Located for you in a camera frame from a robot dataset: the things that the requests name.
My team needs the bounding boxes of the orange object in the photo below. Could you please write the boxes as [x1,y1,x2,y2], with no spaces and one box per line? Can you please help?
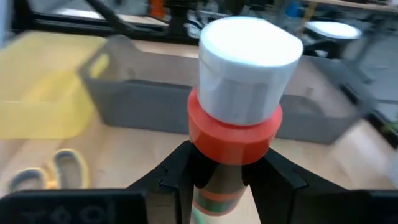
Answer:
[149,0,166,19]

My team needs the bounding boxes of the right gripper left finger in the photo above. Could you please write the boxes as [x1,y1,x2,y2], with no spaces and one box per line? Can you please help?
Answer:
[0,140,200,224]

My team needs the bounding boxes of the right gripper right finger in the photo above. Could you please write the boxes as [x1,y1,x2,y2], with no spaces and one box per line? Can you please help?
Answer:
[242,147,398,224]

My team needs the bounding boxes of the yellow handled scissors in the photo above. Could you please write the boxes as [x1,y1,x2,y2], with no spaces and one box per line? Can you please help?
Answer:
[7,148,91,192]

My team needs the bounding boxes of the black table frame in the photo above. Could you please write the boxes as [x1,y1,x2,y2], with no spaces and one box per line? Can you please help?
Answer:
[12,0,200,46]

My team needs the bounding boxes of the grey plastic bin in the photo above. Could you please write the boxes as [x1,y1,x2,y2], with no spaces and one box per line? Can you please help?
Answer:
[78,34,379,146]

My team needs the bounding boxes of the yellow translucent plastic bin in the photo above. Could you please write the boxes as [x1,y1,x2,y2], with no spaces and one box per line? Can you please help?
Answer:
[0,30,109,140]

